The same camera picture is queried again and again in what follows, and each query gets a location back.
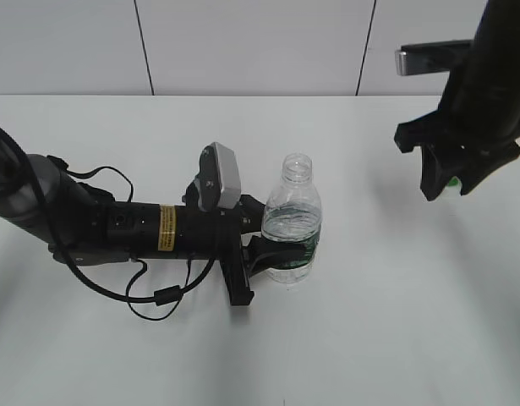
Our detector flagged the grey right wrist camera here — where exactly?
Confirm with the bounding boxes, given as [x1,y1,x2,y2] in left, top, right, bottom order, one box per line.
[395,40,472,76]

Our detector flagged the white green bottle cap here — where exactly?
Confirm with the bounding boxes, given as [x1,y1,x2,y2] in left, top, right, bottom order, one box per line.
[439,177,462,200]

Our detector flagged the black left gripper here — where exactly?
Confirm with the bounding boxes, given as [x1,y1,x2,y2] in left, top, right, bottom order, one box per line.
[183,177,320,308]

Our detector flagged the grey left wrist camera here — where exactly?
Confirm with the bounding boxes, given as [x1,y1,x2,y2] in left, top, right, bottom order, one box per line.
[197,142,242,211]

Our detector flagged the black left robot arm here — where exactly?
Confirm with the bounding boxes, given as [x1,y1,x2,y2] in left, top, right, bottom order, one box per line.
[0,128,313,306]

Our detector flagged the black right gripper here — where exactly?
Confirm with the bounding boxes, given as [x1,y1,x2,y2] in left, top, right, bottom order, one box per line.
[394,111,520,201]

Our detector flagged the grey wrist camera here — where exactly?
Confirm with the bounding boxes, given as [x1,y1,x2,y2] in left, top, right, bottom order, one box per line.
[197,142,242,211]
[395,40,472,76]

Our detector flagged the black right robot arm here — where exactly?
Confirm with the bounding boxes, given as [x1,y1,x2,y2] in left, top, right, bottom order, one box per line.
[394,1,520,200]

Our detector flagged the clear cestbon water bottle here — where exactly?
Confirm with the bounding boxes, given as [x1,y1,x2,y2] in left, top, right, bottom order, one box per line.
[261,153,322,285]

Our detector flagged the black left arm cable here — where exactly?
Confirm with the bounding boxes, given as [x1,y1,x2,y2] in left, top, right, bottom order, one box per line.
[0,112,218,321]

